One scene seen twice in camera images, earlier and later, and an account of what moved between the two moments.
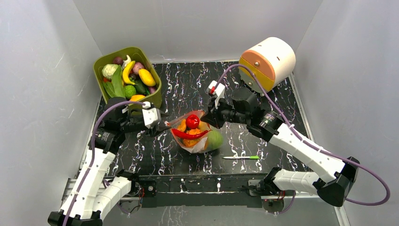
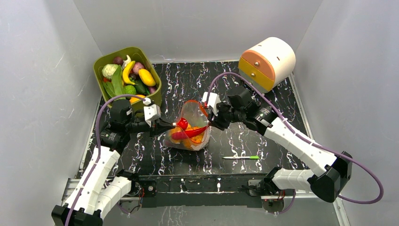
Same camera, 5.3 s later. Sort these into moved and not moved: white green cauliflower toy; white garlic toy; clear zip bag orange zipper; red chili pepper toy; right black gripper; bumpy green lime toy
Moved: red chili pepper toy; clear zip bag orange zipper
Not moved: right black gripper; white green cauliflower toy; bumpy green lime toy; white garlic toy
